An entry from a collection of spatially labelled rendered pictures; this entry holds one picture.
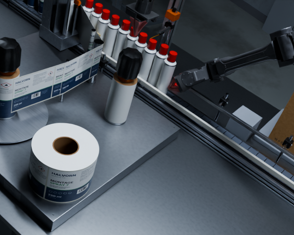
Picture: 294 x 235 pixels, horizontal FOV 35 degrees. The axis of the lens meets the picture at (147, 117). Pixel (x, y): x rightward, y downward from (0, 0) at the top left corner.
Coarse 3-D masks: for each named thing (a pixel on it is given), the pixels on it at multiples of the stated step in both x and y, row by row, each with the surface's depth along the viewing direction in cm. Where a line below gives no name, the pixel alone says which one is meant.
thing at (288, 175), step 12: (36, 12) 219; (156, 96) 192; (168, 96) 194; (192, 108) 192; (192, 120) 186; (204, 120) 188; (228, 132) 186; (240, 144) 182; (240, 156) 177; (264, 156) 180; (276, 168) 176; (276, 180) 171
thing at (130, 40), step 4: (132, 28) 188; (132, 32) 189; (128, 36) 191; (132, 36) 190; (136, 36) 191; (128, 40) 191; (132, 40) 190; (136, 40) 191; (128, 44) 192; (132, 44) 191; (124, 48) 194
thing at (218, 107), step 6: (192, 90) 188; (198, 96) 187; (204, 96) 186; (210, 102) 185; (216, 108) 184; (222, 108) 183; (228, 114) 182; (234, 120) 181; (240, 120) 180; (246, 126) 179; (258, 132) 177; (264, 138) 176; (270, 144) 175; (276, 144) 174; (282, 150) 173
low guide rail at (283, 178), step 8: (112, 64) 199; (144, 80) 193; (152, 88) 190; (160, 96) 189; (176, 104) 186; (184, 112) 185; (200, 120) 181; (208, 128) 180; (224, 136) 178; (232, 144) 176; (240, 152) 176; (248, 152) 174; (256, 160) 172; (264, 168) 172; (272, 168) 170; (280, 176) 169; (288, 184) 168
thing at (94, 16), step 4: (96, 4) 196; (100, 4) 197; (96, 8) 196; (100, 8) 196; (92, 12) 199; (96, 12) 197; (100, 12) 198; (92, 16) 198; (96, 16) 197; (100, 16) 198; (92, 20) 199; (96, 20) 199; (92, 24) 200; (96, 24) 200; (96, 28) 201
